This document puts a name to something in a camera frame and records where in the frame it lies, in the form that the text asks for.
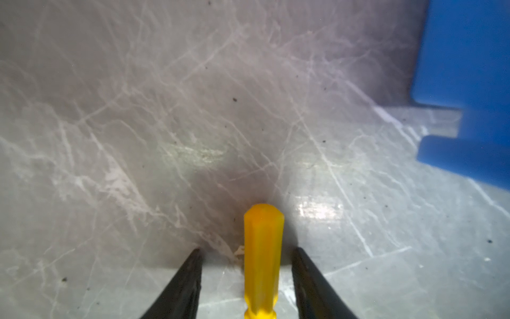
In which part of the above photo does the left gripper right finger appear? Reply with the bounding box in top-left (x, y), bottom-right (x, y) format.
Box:
top-left (292, 247), bottom-right (357, 319)

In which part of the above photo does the blue plastic bin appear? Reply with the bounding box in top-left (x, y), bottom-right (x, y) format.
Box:
top-left (410, 1), bottom-right (509, 190)

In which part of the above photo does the yellow handle screwdriver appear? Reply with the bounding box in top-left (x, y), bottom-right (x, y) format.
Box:
top-left (244, 203), bottom-right (284, 318)

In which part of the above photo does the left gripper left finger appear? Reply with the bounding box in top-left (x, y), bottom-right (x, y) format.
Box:
top-left (141, 249), bottom-right (203, 319)

